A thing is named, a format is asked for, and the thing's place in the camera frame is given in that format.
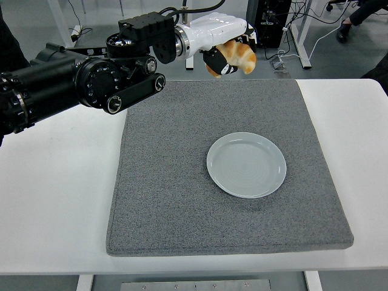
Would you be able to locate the person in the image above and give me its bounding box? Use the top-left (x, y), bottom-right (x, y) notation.
top-left (0, 5), bottom-right (31, 75)

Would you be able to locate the grey round plate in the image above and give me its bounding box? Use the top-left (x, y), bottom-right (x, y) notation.
top-left (206, 132), bottom-right (287, 199)

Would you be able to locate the thin black cable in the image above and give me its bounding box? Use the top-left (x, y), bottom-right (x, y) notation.
top-left (66, 0), bottom-right (92, 40)

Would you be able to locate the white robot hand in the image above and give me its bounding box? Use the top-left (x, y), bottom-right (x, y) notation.
top-left (185, 12), bottom-right (259, 77)

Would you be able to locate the black computer tower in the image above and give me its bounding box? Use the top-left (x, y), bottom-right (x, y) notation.
top-left (246, 0), bottom-right (292, 49)

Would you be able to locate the person's leg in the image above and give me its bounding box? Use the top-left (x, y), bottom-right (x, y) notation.
top-left (360, 56), bottom-right (388, 80)
top-left (336, 0), bottom-right (388, 44)

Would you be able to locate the grey floor socket box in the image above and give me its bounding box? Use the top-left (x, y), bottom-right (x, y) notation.
top-left (269, 59), bottom-right (288, 73)

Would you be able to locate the white table leg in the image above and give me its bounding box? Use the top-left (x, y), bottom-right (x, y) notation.
top-left (75, 274), bottom-right (95, 291)
top-left (304, 270), bottom-right (323, 291)

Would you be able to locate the grey fabric mat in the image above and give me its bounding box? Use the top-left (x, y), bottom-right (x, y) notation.
top-left (105, 79), bottom-right (354, 258)

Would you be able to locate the white cable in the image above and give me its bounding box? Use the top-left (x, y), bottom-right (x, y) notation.
top-left (277, 0), bottom-right (350, 60)

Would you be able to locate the grey metal plate with screws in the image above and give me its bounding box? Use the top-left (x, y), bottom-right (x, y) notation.
top-left (120, 279), bottom-right (272, 291)

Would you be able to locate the golden croissant bread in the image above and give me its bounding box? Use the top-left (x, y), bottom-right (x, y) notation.
top-left (206, 40), bottom-right (258, 79)

